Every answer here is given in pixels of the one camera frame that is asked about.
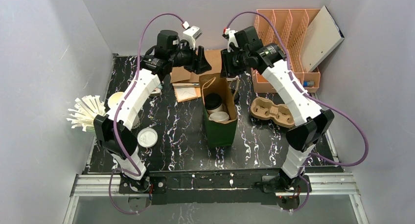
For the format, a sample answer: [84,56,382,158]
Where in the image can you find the white paper coffee cup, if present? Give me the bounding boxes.
[207,106,224,114]

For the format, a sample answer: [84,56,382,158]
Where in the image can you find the brown pulp cup carrier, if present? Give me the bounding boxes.
[250,97,295,128]

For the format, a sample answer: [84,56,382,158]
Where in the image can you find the green kraft paper bag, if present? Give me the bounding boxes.
[199,73,238,148]

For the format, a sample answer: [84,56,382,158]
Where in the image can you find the black coffee cup lid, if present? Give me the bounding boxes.
[231,89,240,104]

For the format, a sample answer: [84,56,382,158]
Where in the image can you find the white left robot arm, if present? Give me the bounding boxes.
[93,26,212,181]

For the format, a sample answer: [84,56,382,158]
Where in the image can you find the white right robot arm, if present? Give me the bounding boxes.
[221,26,334,188]

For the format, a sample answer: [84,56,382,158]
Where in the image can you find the stack of flat paper bags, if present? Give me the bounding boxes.
[170,49,222,102]

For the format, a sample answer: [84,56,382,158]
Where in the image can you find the teal and orange stapler tools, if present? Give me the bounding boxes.
[150,85,163,97]

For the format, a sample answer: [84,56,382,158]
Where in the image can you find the orange plastic file organizer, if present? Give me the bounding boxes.
[251,9,321,93]

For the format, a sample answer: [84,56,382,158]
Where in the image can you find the grey blue small bottle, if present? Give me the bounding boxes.
[303,81,315,88]

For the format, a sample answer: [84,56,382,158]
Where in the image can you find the stack of white paper cups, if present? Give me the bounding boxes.
[108,92,140,129]

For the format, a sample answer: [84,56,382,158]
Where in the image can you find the green cup of white straws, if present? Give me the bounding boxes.
[67,95,106,132]

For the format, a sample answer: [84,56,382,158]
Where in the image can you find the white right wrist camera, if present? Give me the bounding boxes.
[223,28,239,52]

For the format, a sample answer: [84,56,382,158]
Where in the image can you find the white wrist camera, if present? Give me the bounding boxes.
[223,28,239,52]
[183,26,202,50]

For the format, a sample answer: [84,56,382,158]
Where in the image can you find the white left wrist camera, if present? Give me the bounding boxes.
[183,26,202,50]

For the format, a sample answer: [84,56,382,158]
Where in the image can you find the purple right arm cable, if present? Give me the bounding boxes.
[225,11,369,213]

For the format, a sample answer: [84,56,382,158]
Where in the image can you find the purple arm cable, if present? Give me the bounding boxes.
[225,11,369,213]
[108,13,189,215]

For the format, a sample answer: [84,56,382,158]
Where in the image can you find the white board leaning on wall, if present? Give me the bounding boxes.
[300,6,344,72]

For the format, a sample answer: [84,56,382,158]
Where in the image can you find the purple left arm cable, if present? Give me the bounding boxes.
[108,13,189,215]

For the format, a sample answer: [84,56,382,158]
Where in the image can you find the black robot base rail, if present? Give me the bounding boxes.
[119,168,313,205]

